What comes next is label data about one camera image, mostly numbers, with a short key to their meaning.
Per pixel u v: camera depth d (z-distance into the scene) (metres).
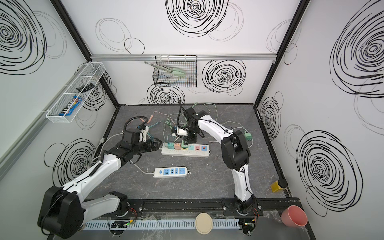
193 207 0.76
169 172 0.83
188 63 0.94
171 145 0.89
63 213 0.39
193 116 0.69
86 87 0.78
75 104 0.72
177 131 0.79
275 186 0.75
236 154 0.53
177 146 0.89
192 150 0.92
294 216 0.64
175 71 0.92
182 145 0.88
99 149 0.99
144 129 0.76
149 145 0.74
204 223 0.65
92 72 0.91
